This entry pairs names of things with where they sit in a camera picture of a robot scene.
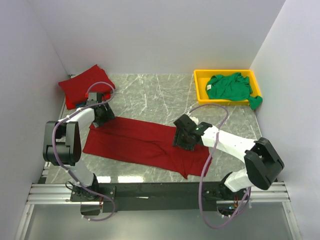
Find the green t-shirt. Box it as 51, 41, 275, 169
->
205, 72, 263, 110

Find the folded blue t-shirt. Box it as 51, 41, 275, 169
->
75, 101, 86, 109

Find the yellow plastic bin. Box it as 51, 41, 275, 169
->
193, 69, 262, 106

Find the black base beam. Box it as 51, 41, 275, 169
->
69, 181, 251, 214

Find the folded red t-shirt bottom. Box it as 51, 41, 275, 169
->
65, 92, 111, 110

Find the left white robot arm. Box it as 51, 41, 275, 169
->
42, 92, 115, 201

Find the folded red t-shirt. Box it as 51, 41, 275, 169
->
65, 92, 111, 110
58, 64, 116, 105

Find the folded red t-shirt top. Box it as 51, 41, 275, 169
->
58, 64, 116, 105

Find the dark red t-shirt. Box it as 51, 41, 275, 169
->
83, 117, 209, 179

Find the aluminium rail frame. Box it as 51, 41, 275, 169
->
13, 104, 303, 240

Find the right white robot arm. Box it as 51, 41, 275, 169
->
173, 114, 285, 200

